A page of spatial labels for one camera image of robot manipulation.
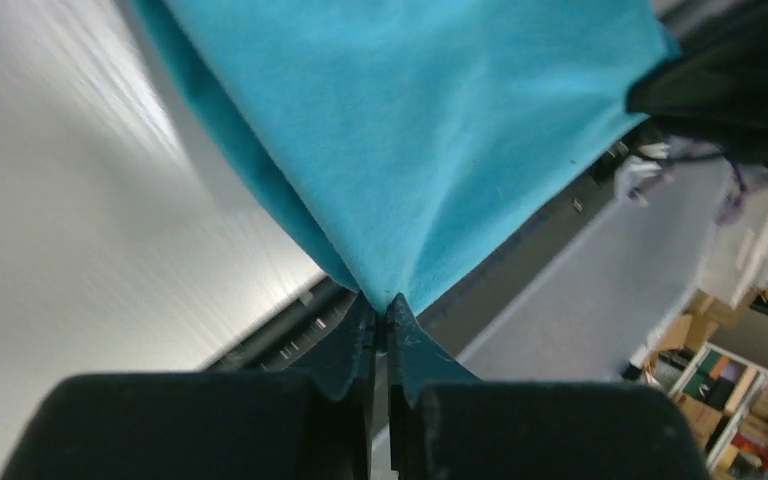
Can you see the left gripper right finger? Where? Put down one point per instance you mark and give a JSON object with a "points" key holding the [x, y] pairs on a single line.
{"points": [[446, 423]]}

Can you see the cluttered storage shelf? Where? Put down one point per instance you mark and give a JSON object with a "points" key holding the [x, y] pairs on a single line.
{"points": [[724, 398]]}

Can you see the cyan t-shirt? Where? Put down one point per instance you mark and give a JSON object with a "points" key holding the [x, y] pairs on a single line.
{"points": [[387, 135]]}

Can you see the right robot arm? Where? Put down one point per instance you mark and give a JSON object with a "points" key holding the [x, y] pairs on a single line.
{"points": [[716, 90]]}

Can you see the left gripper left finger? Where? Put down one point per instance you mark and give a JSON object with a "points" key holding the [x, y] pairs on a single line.
{"points": [[310, 420]]}

